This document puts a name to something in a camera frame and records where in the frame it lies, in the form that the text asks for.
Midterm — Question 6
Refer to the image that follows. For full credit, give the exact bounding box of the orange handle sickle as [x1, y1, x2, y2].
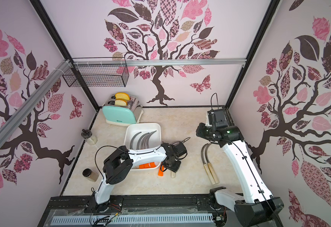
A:
[142, 131, 156, 169]
[147, 130, 158, 168]
[137, 132, 150, 169]
[158, 168, 165, 176]

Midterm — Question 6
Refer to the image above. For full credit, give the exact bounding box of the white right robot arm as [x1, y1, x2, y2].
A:
[196, 123, 284, 227]

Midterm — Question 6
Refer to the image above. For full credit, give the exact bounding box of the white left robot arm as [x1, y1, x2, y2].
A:
[94, 142, 188, 205]

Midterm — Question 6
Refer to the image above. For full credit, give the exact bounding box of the white plastic storage tray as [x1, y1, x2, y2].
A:
[124, 123, 166, 171]

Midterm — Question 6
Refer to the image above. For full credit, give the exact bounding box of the mint green toaster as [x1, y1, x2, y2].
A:
[102, 95, 144, 126]

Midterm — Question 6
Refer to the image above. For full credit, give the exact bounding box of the yellow bread slice front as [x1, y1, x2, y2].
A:
[114, 99, 128, 107]

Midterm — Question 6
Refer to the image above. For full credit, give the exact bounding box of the yellow bread slice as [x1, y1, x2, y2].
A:
[115, 92, 130, 101]
[114, 99, 128, 107]

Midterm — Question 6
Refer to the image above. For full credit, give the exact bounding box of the yellow bread slice back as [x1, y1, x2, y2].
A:
[115, 92, 130, 101]

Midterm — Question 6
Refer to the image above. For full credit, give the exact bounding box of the small glass spice jar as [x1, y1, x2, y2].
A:
[82, 168, 99, 182]

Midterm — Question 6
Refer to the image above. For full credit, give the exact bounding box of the tall glass shaker jar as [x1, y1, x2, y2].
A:
[81, 129, 97, 145]

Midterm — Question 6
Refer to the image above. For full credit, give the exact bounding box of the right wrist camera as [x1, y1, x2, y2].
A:
[206, 109, 229, 128]

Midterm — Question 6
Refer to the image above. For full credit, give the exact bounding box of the black base frame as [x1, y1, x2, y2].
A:
[37, 192, 284, 227]

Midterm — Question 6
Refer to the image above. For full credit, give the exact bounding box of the aluminium rail back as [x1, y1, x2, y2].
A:
[73, 58, 247, 67]

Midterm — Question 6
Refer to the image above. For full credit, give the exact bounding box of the aluminium rail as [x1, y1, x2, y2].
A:
[73, 58, 247, 67]
[0, 60, 72, 148]

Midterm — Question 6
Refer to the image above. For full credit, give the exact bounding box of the black wire basket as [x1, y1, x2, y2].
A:
[62, 57, 129, 88]

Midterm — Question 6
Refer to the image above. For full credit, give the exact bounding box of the white vented cable duct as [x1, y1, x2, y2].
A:
[49, 213, 214, 227]

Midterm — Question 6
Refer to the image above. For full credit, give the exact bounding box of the aluminium rail left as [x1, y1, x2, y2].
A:
[0, 60, 72, 148]

